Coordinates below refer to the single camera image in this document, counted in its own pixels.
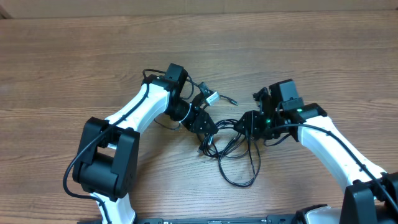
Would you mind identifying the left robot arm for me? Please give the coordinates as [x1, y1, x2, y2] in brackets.
[65, 63, 220, 223]

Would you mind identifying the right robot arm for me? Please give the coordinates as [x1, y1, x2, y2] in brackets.
[234, 79, 397, 223]

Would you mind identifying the black usb cable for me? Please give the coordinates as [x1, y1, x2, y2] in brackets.
[197, 118, 262, 188]

